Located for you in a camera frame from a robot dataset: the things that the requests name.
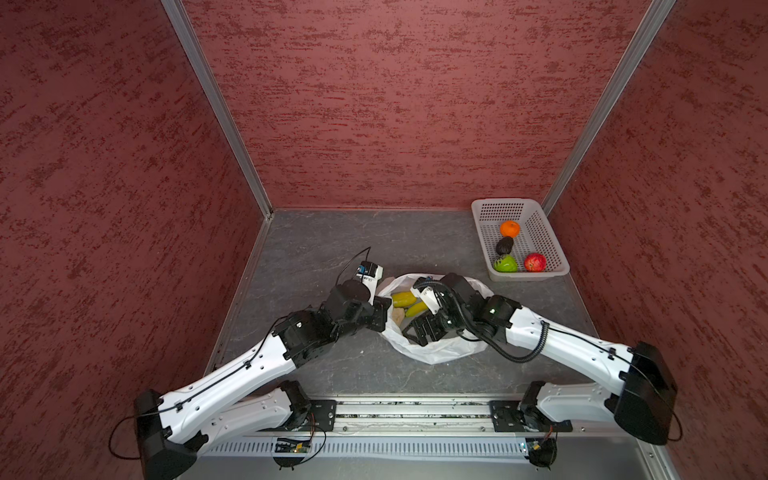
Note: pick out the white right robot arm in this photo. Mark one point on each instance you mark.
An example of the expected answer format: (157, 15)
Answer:
(631, 387)

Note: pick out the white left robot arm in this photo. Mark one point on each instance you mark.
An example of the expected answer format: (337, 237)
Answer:
(174, 429)

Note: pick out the red fruit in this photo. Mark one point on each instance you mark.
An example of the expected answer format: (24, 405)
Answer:
(535, 262)

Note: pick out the beige ginger root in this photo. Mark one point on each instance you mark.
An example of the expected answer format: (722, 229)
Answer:
(398, 316)

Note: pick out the aluminium right corner post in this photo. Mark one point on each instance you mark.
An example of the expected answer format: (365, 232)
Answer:
(643, 37)

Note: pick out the yellow fruit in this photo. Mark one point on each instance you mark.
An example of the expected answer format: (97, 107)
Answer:
(403, 299)

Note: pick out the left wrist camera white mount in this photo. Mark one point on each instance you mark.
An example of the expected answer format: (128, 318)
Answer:
(369, 274)

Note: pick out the white slotted cable duct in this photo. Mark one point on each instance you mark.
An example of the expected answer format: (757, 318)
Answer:
(485, 449)

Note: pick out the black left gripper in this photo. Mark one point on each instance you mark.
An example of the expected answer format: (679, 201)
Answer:
(380, 305)

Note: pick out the orange fruit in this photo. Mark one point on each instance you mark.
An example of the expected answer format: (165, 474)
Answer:
(510, 229)

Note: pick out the dark avocado fruit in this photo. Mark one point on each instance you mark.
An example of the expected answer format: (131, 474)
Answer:
(504, 246)

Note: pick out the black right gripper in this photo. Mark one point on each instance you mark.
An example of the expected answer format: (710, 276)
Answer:
(428, 320)

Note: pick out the aluminium corner post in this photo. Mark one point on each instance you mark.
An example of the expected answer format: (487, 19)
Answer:
(190, 43)
(643, 37)

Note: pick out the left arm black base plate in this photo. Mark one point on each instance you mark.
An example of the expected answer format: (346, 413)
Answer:
(316, 414)

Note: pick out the white plastic bag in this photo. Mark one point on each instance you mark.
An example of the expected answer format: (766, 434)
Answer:
(449, 348)

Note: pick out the aluminium front mounting rail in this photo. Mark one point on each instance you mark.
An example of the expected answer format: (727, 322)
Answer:
(469, 415)

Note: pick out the aluminium left corner post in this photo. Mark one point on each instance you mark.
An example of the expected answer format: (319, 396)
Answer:
(190, 43)

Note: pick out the white perforated plastic basket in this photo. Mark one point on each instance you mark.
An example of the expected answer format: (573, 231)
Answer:
(536, 235)

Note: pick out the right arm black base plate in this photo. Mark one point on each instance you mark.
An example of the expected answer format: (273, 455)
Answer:
(508, 416)

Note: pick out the yellow banana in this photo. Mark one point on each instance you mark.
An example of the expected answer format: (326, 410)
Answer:
(416, 309)

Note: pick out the green fruit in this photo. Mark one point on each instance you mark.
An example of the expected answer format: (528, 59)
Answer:
(506, 264)

